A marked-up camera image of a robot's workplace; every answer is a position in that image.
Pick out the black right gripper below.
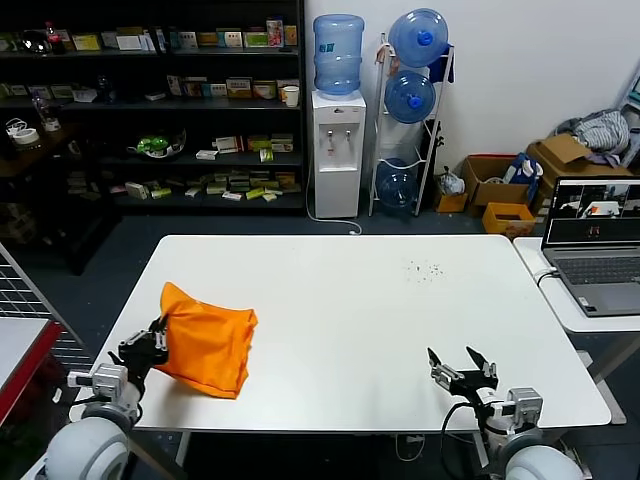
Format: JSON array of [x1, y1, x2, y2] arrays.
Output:
[[427, 346, 500, 397]]

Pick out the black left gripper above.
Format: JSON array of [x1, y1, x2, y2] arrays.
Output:
[[118, 314, 169, 374]]

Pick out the orange t-shirt with white print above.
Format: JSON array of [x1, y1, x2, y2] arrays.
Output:
[[152, 281, 259, 400]]

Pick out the pile of grey clothes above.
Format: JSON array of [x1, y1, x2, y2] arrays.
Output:
[[553, 108, 632, 166]]

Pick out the large white table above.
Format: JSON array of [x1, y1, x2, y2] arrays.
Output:
[[68, 233, 614, 434]]

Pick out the small white side table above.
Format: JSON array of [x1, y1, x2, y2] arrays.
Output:
[[513, 235, 640, 426]]

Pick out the red edged white table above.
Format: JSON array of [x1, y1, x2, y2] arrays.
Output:
[[0, 317, 64, 421]]

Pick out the orange cardboard box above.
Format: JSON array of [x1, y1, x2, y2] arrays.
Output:
[[482, 202, 537, 239]]

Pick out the grey laptop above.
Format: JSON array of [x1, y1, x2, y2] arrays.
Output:
[[541, 177, 640, 319]]

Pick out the small yellow cardboard box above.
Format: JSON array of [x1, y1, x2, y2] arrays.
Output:
[[433, 189, 470, 215]]

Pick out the open brown cardboard box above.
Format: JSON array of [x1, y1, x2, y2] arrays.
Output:
[[460, 153, 534, 219]]

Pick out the crumpled plastic bag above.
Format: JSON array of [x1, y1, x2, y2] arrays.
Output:
[[438, 167, 466, 197]]

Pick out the bowl with green items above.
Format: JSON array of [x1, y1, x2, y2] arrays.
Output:
[[126, 128, 189, 162]]

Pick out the white red medicine box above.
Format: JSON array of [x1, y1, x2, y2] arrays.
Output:
[[215, 135, 246, 155]]

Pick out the blue white bag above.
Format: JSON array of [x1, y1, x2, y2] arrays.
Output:
[[502, 152, 545, 189]]

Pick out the dark wooden desk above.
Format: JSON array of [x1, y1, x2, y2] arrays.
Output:
[[0, 122, 124, 276]]

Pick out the black stand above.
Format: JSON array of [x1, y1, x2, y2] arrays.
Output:
[[419, 119, 446, 169]]

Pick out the black shelf unit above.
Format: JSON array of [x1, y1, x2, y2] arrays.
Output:
[[0, 0, 307, 219]]

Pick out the white jug rack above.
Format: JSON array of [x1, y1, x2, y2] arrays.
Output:
[[368, 32, 456, 218]]

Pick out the white water dispenser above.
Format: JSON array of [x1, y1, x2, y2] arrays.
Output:
[[310, 89, 368, 220]]

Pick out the large brown cardboard box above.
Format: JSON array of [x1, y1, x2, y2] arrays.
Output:
[[525, 132, 636, 216]]

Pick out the white tape roll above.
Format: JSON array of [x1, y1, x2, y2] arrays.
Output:
[[5, 118, 42, 149]]

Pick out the clear plastic bottle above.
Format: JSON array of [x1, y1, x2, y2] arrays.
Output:
[[32, 94, 62, 134]]

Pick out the dark blue bottle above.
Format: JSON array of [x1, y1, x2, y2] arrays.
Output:
[[97, 74, 117, 105]]

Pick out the large white carton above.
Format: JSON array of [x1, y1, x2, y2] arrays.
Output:
[[116, 33, 151, 52]]

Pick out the dark blue hanging cloth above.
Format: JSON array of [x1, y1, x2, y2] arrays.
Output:
[[428, 44, 457, 85]]

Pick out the cola bottle red cap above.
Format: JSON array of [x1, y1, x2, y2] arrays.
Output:
[[43, 20, 69, 55]]

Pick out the shiny glass bowl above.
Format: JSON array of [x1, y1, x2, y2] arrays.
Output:
[[17, 29, 54, 56]]

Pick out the pink medicine box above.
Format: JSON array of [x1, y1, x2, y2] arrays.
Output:
[[265, 18, 285, 49]]

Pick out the blue water jug on dispenser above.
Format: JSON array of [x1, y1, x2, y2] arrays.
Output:
[[312, 13, 366, 100]]

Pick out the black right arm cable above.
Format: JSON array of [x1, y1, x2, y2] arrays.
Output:
[[439, 399, 481, 471]]

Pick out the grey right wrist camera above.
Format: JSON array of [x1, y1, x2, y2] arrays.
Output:
[[487, 387, 544, 426]]

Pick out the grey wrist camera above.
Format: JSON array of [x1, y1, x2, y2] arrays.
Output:
[[67, 363, 129, 401], [487, 387, 544, 426]]

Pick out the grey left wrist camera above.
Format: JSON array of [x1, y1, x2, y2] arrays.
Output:
[[67, 363, 129, 401]]

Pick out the white wire grid panel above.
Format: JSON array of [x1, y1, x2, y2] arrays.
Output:
[[0, 242, 94, 369]]

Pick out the white dispenser power cord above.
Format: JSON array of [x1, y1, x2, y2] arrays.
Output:
[[305, 159, 364, 235]]

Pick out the light grey metal frame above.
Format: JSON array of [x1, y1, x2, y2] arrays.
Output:
[[619, 64, 640, 136]]

